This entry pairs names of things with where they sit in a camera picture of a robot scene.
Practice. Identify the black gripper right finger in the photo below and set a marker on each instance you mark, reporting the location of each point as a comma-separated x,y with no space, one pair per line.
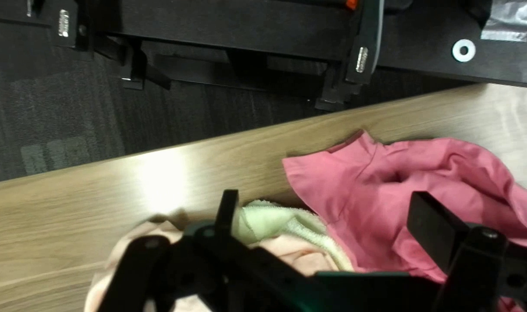
443,232

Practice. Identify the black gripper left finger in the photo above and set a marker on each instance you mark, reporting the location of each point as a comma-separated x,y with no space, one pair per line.
228,211

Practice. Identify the pink shirt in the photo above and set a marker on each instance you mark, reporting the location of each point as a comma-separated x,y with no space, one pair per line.
403,197

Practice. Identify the light green cloth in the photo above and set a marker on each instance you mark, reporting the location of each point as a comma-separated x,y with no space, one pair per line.
282,223

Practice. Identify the peach cloth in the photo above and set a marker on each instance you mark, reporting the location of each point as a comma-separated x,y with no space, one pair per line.
299,254

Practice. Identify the white metal washer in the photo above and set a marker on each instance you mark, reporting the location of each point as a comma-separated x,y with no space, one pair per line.
464,51

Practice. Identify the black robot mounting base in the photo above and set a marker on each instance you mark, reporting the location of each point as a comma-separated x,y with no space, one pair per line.
235,24

